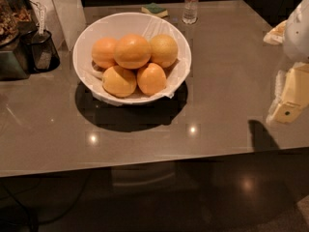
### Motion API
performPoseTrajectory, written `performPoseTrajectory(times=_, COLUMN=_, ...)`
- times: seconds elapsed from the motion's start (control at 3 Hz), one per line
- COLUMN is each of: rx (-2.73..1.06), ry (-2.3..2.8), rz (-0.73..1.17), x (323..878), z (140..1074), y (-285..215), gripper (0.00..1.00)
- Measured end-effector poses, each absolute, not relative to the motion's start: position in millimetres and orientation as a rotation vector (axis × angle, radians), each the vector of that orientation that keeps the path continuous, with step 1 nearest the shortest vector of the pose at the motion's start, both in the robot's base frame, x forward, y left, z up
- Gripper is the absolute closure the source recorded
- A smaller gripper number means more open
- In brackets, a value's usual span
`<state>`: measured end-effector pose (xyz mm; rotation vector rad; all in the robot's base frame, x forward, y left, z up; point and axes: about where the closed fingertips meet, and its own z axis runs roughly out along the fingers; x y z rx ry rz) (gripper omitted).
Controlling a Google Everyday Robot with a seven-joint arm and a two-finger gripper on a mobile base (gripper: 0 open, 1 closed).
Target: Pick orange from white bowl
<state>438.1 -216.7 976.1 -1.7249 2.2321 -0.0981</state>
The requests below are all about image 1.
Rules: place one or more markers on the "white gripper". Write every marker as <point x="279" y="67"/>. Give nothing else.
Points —
<point x="297" y="33"/>

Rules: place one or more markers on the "orange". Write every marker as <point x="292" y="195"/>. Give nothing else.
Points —
<point x="103" y="52"/>
<point x="151" y="79"/>
<point x="164" y="50"/>
<point x="132" y="51"/>
<point x="119" y="82"/>

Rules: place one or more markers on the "white paper bowl liner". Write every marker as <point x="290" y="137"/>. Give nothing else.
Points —
<point x="178" y="71"/>

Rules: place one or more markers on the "white bowl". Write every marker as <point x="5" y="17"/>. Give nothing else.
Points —
<point x="135" y="23"/>

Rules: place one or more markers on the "clear plastic water bottle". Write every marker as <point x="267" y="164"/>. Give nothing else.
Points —
<point x="190" y="11"/>

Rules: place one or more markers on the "green yellow sponge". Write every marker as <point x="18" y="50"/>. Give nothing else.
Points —
<point x="154" y="9"/>

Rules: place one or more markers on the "white utensil in cup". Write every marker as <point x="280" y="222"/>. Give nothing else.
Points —
<point x="41" y="17"/>

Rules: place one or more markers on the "black mesh cup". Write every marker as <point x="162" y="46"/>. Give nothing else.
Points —
<point x="41" y="52"/>

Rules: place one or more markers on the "metal appliance with food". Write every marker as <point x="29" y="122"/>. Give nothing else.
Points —
<point x="16" y="19"/>

